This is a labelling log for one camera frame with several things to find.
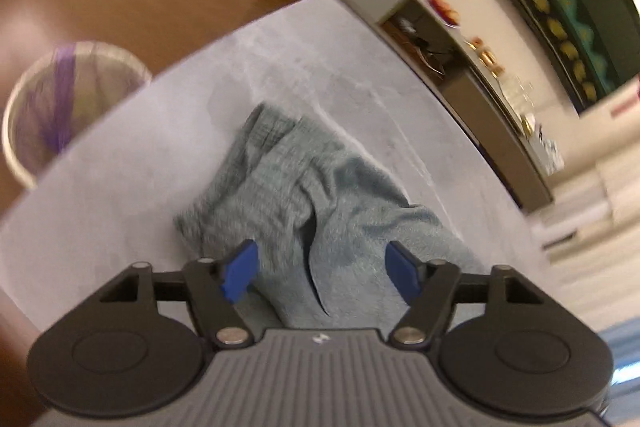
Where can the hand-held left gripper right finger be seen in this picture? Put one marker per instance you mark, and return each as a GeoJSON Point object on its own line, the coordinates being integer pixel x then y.
{"type": "Point", "coordinates": [402, 272]}

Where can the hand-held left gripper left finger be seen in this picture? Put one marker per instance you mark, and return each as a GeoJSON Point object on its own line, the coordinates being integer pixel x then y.
{"type": "Point", "coordinates": [240, 269]}

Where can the long low media cabinet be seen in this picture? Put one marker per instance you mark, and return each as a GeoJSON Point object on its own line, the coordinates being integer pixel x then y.
{"type": "Point", "coordinates": [475, 112]}

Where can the grey storage box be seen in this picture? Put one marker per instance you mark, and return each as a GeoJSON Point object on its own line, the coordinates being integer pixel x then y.
{"type": "Point", "coordinates": [547, 149]}

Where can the golden tissue box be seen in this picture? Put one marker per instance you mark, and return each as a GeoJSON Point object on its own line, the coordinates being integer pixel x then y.
{"type": "Point", "coordinates": [527, 124]}

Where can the set of clear glasses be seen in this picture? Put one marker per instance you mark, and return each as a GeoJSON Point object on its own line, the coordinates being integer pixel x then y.
{"type": "Point", "coordinates": [517, 92]}

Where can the golden bowl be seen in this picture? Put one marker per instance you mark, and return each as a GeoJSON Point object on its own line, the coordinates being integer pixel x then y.
{"type": "Point", "coordinates": [489, 57]}

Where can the woven laundry basket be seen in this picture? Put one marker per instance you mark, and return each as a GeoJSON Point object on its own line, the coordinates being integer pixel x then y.
{"type": "Point", "coordinates": [100, 82]}

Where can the light blue cloth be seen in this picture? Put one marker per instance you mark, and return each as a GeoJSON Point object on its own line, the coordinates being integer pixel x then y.
{"type": "Point", "coordinates": [622, 357]}

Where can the red plate of fruit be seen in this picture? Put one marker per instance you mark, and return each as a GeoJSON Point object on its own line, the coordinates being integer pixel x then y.
{"type": "Point", "coordinates": [444, 9]}

